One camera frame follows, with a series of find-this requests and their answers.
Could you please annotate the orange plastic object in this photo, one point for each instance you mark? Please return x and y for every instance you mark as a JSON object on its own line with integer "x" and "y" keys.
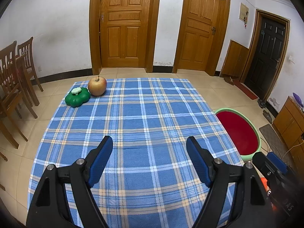
{"x": 266, "y": 187}

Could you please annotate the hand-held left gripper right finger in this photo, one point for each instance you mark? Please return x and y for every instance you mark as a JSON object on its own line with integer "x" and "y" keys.
{"x": 199, "y": 163}

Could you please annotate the brown-red apple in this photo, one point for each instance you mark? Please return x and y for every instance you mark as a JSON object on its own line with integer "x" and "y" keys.
{"x": 97, "y": 86}

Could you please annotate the wide wooden panel door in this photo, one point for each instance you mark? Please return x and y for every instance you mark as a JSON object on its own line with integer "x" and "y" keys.
{"x": 124, "y": 23}

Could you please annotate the grey floor mat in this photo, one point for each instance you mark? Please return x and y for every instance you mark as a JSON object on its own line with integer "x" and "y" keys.
{"x": 273, "y": 140}

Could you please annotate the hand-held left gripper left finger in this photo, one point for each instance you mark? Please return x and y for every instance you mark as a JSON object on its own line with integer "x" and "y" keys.
{"x": 101, "y": 163}

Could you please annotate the red doormat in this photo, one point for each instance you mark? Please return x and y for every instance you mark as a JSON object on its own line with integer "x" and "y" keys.
{"x": 247, "y": 90}

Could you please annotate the low wooden cabinet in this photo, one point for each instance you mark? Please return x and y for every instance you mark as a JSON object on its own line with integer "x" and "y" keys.
{"x": 289, "y": 123}

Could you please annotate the brown slipper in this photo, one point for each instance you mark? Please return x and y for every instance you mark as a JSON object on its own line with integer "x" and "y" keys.
{"x": 228, "y": 80}

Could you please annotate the green pumpkin-shaped container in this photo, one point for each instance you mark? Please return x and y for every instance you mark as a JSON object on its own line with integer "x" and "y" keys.
{"x": 78, "y": 100}

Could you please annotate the beige wall meter box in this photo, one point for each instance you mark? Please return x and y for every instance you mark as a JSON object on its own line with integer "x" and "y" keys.
{"x": 243, "y": 11}

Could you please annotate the red basin with green rim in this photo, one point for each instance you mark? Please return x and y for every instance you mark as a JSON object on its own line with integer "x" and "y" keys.
{"x": 237, "y": 133}

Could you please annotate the low wooden wall panel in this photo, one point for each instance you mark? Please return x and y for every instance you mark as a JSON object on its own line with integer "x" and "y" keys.
{"x": 235, "y": 59}

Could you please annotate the purple bag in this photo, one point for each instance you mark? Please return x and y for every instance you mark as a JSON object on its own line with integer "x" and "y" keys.
{"x": 298, "y": 99}

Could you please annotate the dark shoe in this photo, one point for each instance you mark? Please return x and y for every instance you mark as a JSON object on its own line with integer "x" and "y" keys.
{"x": 268, "y": 116}
{"x": 262, "y": 102}

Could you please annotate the narrow wooden panel door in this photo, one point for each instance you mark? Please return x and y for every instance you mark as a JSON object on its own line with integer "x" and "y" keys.
{"x": 200, "y": 28}

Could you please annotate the dark metal entrance door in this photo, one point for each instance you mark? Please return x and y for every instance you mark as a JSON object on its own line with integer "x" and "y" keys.
{"x": 268, "y": 52}

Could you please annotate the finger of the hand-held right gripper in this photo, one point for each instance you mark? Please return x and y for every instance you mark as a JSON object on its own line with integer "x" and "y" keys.
{"x": 277, "y": 162}
{"x": 262, "y": 163}

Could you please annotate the wooden chair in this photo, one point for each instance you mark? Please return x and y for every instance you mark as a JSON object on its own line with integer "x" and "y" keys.
{"x": 10, "y": 76}
{"x": 27, "y": 52}

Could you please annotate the blue plaid tablecloth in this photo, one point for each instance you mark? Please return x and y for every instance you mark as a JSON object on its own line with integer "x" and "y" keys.
{"x": 142, "y": 123}

